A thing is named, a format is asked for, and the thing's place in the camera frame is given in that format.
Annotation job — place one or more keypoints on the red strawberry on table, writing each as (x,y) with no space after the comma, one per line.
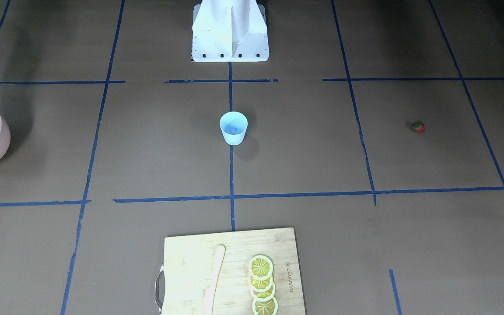
(418,127)

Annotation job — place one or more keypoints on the top lemon slice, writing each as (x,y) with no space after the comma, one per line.
(260,267)

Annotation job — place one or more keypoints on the bamboo cutting board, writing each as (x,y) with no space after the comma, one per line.
(188,263)

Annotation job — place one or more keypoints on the bottom lemon slice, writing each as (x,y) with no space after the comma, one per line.
(267,307)

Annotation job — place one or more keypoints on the lemon slice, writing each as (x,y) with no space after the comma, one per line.
(267,307)
(261,286)
(265,295)
(260,267)

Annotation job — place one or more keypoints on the light blue plastic cup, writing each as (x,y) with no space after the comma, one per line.
(236,119)

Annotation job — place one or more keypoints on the metal cutting board handle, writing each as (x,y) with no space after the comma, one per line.
(157,297)

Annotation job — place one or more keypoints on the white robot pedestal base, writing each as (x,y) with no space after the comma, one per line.
(229,31)

